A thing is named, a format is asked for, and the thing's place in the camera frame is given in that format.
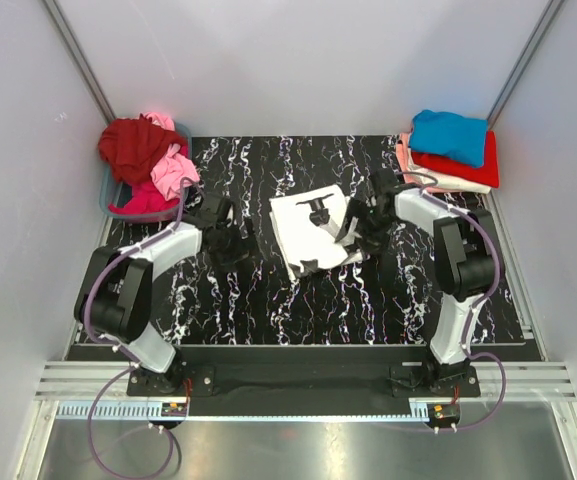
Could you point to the dark red crumpled shirt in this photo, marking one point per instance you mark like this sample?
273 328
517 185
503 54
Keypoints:
133 146

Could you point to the folded cream t shirt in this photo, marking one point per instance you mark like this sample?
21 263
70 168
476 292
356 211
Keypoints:
456 184

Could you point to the magenta crumpled shirt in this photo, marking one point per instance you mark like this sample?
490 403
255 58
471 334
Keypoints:
146 199

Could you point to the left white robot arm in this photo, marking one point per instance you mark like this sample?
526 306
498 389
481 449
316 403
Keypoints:
115 299

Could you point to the folded red t shirt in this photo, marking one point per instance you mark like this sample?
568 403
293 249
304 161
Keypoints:
487 174

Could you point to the folded salmon pink t shirt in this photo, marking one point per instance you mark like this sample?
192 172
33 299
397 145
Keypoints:
412 173

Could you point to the blue plastic laundry basket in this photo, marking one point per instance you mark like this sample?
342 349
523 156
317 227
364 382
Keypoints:
149 156

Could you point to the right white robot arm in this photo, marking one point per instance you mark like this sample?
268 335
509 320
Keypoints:
467 265

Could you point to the white slotted cable duct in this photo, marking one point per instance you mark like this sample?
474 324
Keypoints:
118 411

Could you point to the light pink crumpled shirt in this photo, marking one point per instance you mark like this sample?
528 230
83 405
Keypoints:
173 172

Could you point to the white t shirt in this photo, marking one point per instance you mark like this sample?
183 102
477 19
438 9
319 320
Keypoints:
306 226

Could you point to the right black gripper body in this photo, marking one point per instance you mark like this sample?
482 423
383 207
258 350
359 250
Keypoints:
364 222

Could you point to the folded blue t shirt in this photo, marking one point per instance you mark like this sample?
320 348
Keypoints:
461 139

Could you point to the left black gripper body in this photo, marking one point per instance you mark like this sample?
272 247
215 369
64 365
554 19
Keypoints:
238 239

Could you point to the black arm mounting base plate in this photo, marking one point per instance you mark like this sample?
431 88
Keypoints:
299 381

